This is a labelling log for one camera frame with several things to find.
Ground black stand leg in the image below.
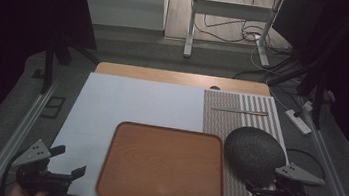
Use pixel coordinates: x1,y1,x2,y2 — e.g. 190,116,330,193
261,55,332,130
39,36,103,101

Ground black floor socket plate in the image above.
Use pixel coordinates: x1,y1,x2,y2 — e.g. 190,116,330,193
39,94,67,121

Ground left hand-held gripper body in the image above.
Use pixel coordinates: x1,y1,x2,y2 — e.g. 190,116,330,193
7,135,78,196

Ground white power strip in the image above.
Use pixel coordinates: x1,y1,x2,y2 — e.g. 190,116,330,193
282,108,315,136

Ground wooden table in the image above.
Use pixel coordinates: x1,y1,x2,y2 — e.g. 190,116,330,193
94,60,273,98

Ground white table board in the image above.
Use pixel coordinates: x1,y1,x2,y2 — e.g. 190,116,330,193
44,68,297,196

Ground striped woven placemat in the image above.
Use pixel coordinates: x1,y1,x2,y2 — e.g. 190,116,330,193
191,88,296,196

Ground white metal stand frame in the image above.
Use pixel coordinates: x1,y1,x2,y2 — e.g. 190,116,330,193
181,0,285,70

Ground dark grey round textured plate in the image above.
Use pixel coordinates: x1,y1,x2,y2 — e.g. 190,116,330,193
219,124,291,190

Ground person's left hand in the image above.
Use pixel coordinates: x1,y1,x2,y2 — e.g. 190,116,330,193
7,182,52,196

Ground brown wooden tray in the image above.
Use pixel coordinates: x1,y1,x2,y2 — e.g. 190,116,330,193
94,118,234,196

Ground wooden chopsticks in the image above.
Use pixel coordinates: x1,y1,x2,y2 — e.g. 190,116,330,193
210,105,269,117

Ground tangle of floor cables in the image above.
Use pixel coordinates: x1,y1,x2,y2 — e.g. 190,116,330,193
186,0,309,89

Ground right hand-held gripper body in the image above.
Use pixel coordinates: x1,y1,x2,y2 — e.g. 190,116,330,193
252,158,328,196

